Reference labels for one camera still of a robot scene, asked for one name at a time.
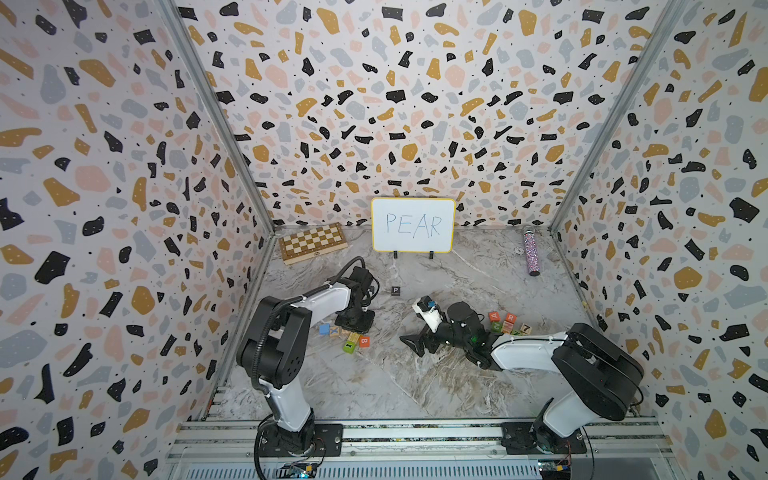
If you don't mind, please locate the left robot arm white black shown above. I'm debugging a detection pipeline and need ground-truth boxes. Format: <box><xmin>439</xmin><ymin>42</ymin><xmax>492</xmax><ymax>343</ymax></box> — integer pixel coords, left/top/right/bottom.
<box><xmin>235</xmin><ymin>256</ymin><xmax>380</xmax><ymax>451</ymax></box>

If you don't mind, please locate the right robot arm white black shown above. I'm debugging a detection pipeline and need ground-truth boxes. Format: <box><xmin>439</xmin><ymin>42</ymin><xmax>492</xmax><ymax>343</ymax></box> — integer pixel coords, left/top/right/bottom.
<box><xmin>400</xmin><ymin>296</ymin><xmax>644</xmax><ymax>453</ymax></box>

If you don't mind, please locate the wooden chessboard box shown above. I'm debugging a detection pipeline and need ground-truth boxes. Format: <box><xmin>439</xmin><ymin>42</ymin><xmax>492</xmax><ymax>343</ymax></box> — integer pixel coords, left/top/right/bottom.
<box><xmin>279</xmin><ymin>223</ymin><xmax>348</xmax><ymax>265</ymax></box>

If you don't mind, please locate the glittery purple tube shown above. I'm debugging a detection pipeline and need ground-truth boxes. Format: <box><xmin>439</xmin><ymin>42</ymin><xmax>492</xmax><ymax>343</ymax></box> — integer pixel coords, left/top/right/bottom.
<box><xmin>523</xmin><ymin>227</ymin><xmax>540</xmax><ymax>277</ymax></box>

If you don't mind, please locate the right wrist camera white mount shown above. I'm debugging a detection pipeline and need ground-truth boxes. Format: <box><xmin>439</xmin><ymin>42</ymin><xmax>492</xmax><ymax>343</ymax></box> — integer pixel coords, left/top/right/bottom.
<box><xmin>413</xmin><ymin>295</ymin><xmax>442</xmax><ymax>333</ymax></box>

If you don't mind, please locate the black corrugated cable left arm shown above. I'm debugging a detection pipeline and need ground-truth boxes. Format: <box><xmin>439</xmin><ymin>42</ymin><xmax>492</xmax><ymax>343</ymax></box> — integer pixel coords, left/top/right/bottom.
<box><xmin>248</xmin><ymin>256</ymin><xmax>380</xmax><ymax>385</ymax></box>

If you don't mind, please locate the whiteboard with yellow frame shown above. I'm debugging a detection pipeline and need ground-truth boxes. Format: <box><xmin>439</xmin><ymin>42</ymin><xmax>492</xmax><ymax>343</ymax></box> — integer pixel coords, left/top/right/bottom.
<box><xmin>370</xmin><ymin>197</ymin><xmax>456</xmax><ymax>253</ymax></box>

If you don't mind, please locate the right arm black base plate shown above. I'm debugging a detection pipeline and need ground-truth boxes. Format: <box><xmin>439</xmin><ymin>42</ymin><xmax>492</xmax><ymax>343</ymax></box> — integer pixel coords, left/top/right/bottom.
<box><xmin>501</xmin><ymin>421</ymin><xmax>588</xmax><ymax>455</ymax></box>

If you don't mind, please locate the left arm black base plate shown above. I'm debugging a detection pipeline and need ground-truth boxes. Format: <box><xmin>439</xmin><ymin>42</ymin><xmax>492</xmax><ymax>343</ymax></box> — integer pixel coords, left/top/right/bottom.
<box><xmin>256</xmin><ymin>422</ymin><xmax>344</xmax><ymax>458</ymax></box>

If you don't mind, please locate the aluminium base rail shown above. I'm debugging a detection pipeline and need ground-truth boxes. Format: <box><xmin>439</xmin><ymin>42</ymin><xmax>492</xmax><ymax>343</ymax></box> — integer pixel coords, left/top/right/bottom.
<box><xmin>160</xmin><ymin>417</ymin><xmax>686</xmax><ymax>479</ymax></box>

